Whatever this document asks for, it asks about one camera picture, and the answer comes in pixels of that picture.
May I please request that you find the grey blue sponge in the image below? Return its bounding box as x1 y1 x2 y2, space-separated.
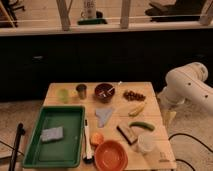
41 127 63 142

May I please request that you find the black office chair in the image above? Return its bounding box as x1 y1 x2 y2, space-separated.
2 0 25 24

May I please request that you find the green plastic tray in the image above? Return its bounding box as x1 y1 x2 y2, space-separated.
23 106 85 168

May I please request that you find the white mug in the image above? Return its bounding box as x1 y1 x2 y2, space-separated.
82 0 96 19

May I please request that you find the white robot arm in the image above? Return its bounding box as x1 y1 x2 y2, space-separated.
157 62 213 127

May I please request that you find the orange carrot piece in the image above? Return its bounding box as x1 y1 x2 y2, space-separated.
90 132 104 146

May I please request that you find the orange plastic bowl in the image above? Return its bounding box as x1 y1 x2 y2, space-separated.
94 140 128 171

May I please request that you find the white paper cup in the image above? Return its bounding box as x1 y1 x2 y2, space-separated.
137 133 155 154

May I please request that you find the black pole stand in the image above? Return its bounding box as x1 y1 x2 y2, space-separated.
8 123 25 171

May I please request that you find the yellow banana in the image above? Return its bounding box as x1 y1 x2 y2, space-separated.
128 103 146 117

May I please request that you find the green translucent cup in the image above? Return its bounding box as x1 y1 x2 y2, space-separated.
57 89 69 103

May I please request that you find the green book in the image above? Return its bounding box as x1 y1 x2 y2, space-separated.
77 18 108 25

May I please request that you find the bunch of brown grapes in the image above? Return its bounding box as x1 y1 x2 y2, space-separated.
123 91 146 101

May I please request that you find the light blue cloth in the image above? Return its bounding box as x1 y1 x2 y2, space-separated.
95 108 113 128

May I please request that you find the metal spoon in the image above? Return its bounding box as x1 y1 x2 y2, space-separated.
98 81 122 97

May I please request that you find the dark metal cup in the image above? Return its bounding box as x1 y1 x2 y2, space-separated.
76 84 87 99

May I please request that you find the green cucumber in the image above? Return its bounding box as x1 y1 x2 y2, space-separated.
129 122 155 131

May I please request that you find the dark red bowl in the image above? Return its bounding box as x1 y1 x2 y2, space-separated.
94 83 115 103

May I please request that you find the black cable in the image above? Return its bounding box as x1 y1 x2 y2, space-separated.
168 132 213 171

